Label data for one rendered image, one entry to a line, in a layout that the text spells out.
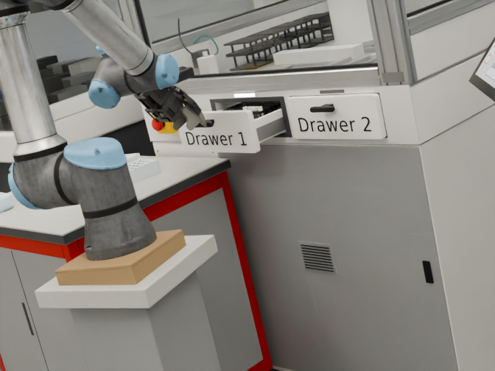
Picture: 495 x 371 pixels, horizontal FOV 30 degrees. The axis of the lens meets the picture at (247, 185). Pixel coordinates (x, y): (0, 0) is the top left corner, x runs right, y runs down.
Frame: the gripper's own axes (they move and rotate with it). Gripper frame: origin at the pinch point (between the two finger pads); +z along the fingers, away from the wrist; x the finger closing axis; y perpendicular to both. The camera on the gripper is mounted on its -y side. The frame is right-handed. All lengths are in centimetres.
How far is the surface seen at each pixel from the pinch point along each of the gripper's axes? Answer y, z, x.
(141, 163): 7.6, 9.5, -29.0
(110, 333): 65, -12, 29
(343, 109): -11.8, 10.8, 35.7
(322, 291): 17, 55, 13
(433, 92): -21, 16, 55
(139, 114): -28, 31, -80
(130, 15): -31, -13, -41
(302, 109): -12.0, 10.6, 22.0
